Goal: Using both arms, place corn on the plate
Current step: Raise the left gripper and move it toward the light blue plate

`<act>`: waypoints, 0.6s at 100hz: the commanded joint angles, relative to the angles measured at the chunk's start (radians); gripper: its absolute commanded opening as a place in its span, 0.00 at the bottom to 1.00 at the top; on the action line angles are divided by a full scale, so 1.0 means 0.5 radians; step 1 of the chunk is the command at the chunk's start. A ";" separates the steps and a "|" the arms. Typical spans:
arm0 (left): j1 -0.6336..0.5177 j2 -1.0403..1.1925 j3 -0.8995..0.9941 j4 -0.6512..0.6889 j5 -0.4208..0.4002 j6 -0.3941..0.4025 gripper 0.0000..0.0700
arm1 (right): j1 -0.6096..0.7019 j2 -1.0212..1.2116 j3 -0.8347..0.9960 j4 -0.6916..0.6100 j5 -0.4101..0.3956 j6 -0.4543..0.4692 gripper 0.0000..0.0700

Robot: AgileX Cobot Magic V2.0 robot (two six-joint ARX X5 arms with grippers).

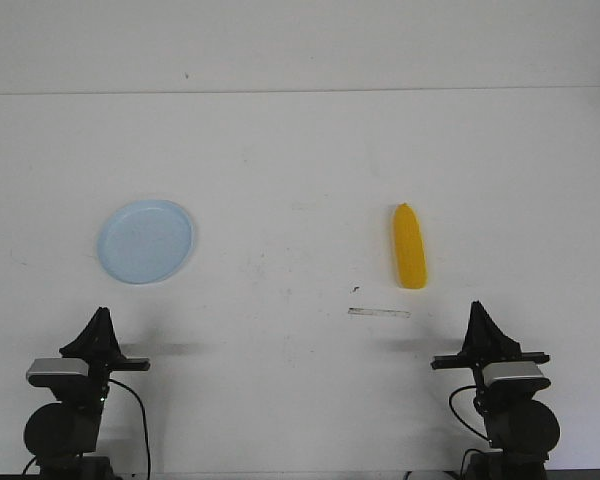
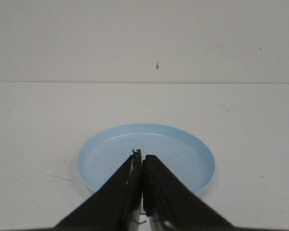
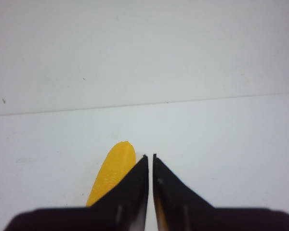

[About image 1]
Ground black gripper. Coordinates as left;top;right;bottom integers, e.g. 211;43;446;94
59;307;151;400
430;301;550;399

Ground light blue round plate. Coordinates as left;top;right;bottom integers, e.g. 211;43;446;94
96;199;196;285

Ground yellow corn cob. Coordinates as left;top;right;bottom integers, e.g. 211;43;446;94
392;203;428;290

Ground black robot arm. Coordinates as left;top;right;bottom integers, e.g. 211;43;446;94
21;307;152;479
431;300;560;479

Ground clear tape strip horizontal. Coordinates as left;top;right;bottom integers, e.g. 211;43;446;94
347;307;411;319

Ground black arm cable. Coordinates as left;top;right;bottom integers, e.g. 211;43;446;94
448;383;492;442
107;379;152;477

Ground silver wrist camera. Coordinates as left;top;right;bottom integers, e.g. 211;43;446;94
482;361;551;392
26;358;89;387

